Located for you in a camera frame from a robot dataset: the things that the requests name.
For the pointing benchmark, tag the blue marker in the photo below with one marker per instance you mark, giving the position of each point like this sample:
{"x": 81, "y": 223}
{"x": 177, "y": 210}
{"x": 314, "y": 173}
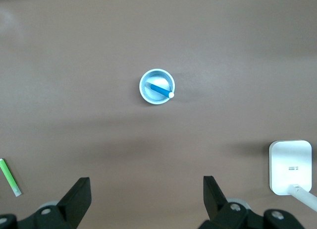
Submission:
{"x": 161, "y": 89}

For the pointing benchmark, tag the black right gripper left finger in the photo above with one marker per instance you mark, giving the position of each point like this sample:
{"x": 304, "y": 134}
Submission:
{"x": 71, "y": 204}

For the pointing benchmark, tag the light blue cup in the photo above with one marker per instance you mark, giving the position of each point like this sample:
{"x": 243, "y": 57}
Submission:
{"x": 148, "y": 97}

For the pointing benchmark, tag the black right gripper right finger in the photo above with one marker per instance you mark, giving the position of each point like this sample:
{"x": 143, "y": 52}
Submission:
{"x": 218, "y": 209}

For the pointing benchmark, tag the green marker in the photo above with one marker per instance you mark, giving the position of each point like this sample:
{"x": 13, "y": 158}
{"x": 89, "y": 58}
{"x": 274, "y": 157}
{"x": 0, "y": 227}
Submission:
{"x": 8, "y": 175}

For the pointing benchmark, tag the white lamp stand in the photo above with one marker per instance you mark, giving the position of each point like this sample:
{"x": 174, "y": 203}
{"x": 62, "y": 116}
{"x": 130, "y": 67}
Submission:
{"x": 289, "y": 162}

